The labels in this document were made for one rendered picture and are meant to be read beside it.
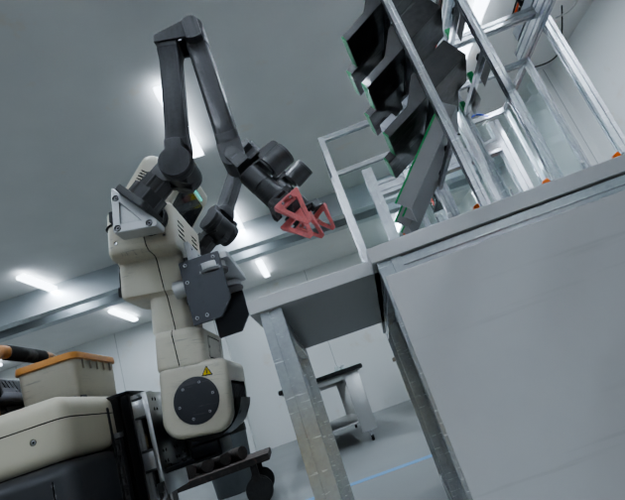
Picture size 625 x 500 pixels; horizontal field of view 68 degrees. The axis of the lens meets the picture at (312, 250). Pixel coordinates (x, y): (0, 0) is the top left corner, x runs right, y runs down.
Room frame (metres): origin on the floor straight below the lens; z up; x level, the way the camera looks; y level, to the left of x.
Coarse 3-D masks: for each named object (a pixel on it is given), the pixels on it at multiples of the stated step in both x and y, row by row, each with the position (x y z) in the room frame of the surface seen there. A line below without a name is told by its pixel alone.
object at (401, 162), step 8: (456, 96) 1.21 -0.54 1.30; (456, 104) 1.25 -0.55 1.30; (424, 128) 1.22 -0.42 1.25; (416, 136) 1.22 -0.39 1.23; (416, 144) 1.26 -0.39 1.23; (408, 152) 1.27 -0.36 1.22; (416, 152) 1.31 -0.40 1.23; (384, 160) 1.24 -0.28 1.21; (392, 160) 1.23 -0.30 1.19; (400, 160) 1.27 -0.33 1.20; (408, 160) 1.31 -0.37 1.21; (392, 168) 1.28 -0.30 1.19; (400, 168) 1.32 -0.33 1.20
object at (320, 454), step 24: (264, 312) 0.92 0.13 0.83; (288, 336) 0.92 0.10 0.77; (288, 360) 0.92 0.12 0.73; (288, 384) 0.92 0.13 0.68; (312, 384) 1.74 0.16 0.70; (288, 408) 0.92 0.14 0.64; (312, 408) 0.93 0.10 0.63; (312, 432) 0.92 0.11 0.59; (312, 456) 0.92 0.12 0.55; (336, 456) 1.74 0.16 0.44; (312, 480) 0.92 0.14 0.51; (336, 480) 0.96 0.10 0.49
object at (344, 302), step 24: (360, 264) 0.91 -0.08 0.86; (288, 288) 0.90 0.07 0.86; (312, 288) 0.91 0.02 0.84; (336, 288) 0.93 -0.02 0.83; (360, 288) 1.01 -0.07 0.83; (288, 312) 1.00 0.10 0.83; (312, 312) 1.11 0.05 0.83; (336, 312) 1.23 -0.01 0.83; (360, 312) 1.38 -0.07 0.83; (312, 336) 1.53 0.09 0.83; (336, 336) 1.77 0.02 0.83
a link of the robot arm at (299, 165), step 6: (300, 162) 1.21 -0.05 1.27; (294, 168) 1.21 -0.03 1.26; (300, 168) 1.21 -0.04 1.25; (306, 168) 1.21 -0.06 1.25; (282, 174) 1.25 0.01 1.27; (288, 174) 1.21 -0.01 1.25; (294, 174) 1.21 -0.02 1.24; (300, 174) 1.21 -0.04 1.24; (306, 174) 1.22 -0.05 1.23; (276, 180) 1.25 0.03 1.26; (294, 180) 1.21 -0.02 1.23; (300, 180) 1.22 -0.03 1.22; (306, 180) 1.24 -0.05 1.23; (300, 186) 1.24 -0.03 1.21
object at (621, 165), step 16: (608, 160) 0.80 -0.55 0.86; (624, 160) 0.79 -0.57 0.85; (576, 176) 0.80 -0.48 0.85; (592, 176) 0.80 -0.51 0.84; (608, 176) 0.80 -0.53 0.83; (528, 192) 0.80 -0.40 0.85; (544, 192) 0.80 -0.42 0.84; (560, 192) 0.80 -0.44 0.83; (480, 208) 0.81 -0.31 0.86; (496, 208) 0.81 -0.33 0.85; (512, 208) 0.81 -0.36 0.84; (528, 208) 0.82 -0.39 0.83; (448, 224) 0.81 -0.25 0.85; (464, 224) 0.81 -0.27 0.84; (480, 224) 0.82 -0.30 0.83; (400, 240) 0.82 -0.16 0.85; (416, 240) 0.82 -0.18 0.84; (432, 240) 0.82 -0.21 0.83; (368, 256) 0.83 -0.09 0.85; (384, 256) 0.82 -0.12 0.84; (384, 320) 1.79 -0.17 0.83
